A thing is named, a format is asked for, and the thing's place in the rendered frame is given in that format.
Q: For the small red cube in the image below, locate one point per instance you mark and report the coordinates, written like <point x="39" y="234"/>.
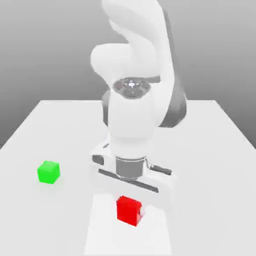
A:
<point x="128" y="211"/>

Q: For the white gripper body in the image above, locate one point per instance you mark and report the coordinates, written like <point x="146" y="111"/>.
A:
<point x="164" y="192"/>

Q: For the small green cube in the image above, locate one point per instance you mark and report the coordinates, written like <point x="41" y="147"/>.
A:
<point x="48" y="172"/>

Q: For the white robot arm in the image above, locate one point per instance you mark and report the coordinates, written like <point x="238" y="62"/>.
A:
<point x="130" y="120"/>

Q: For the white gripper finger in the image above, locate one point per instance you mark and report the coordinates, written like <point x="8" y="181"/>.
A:
<point x="143" y="212"/>

